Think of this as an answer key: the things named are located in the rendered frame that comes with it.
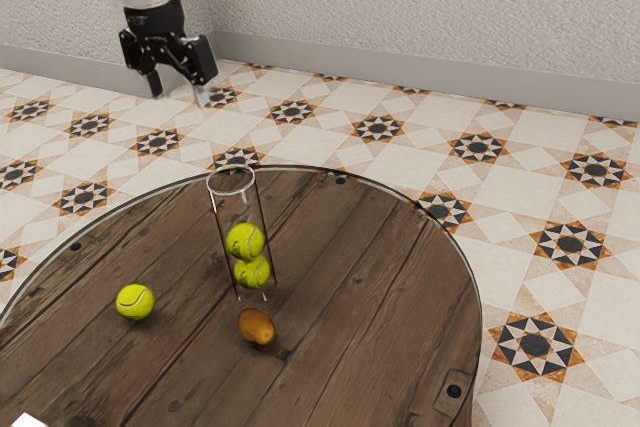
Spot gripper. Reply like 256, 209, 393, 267
117, 0, 220, 109

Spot clear plastic ball tube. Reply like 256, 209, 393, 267
205, 163, 278, 301

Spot yellow tennis ball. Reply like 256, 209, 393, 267
226, 222, 266, 261
115, 283, 155, 322
233, 256, 272, 291

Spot orange brown fruit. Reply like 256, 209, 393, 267
236, 307, 276, 346

